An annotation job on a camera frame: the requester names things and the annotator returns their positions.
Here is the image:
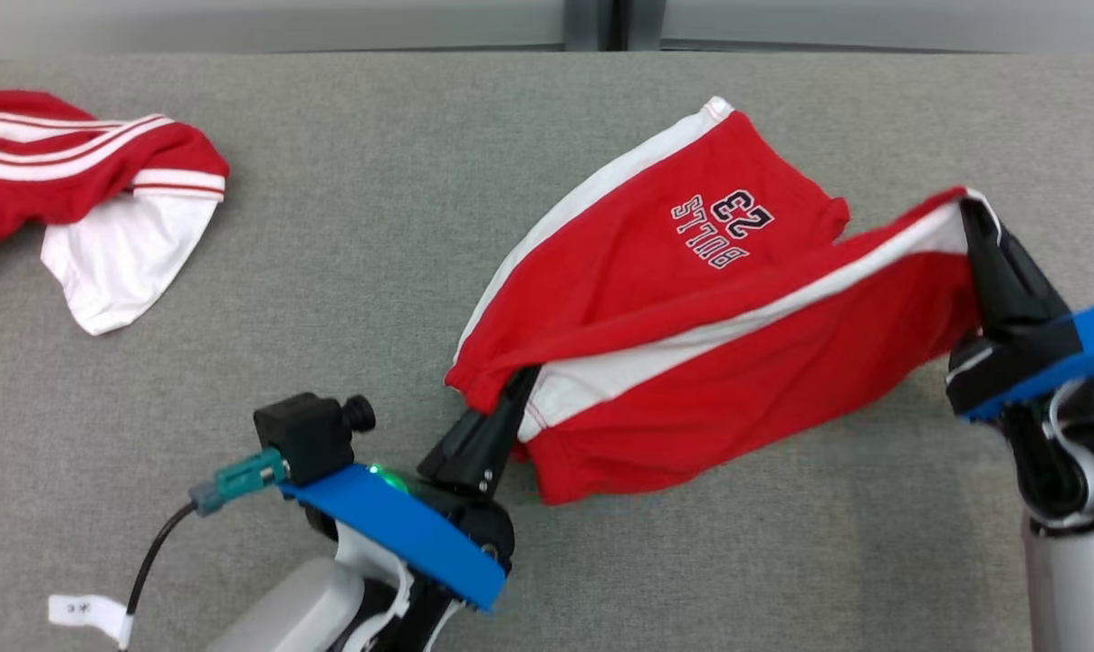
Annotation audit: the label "white left cable label tag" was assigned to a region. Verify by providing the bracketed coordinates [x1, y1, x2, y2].
[47, 593, 137, 647]

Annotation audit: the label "red white basketball jersey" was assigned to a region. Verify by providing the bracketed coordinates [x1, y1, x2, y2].
[0, 89, 231, 337]

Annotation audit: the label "red Bulls 23 shorts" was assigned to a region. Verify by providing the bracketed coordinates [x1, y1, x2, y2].
[445, 96, 997, 506]

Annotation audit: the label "grey partition post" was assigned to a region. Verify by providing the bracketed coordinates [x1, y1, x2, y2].
[562, 0, 667, 53]

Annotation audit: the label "teal left camera cable connector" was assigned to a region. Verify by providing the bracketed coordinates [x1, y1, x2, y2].
[190, 448, 288, 518]

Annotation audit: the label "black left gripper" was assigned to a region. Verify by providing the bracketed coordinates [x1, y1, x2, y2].
[366, 367, 541, 580]

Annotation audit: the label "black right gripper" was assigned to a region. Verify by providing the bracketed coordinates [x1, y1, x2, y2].
[945, 197, 1084, 417]

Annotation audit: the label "black left camera cable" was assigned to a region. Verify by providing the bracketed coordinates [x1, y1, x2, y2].
[117, 503, 199, 649]

